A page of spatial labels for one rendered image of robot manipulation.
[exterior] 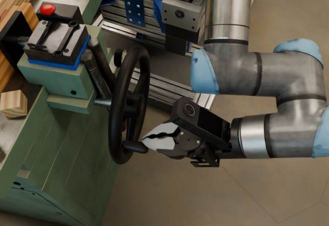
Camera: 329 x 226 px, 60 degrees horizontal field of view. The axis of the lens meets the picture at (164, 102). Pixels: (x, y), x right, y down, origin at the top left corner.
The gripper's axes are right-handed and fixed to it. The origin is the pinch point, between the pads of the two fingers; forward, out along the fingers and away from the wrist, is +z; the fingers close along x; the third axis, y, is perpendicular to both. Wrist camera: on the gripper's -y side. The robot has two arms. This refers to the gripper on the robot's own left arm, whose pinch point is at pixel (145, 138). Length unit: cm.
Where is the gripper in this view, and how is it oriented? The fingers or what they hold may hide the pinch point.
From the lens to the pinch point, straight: 60.0
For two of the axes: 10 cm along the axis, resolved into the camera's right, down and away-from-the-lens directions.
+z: -8.5, 1.2, 5.2
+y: 4.9, 5.4, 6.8
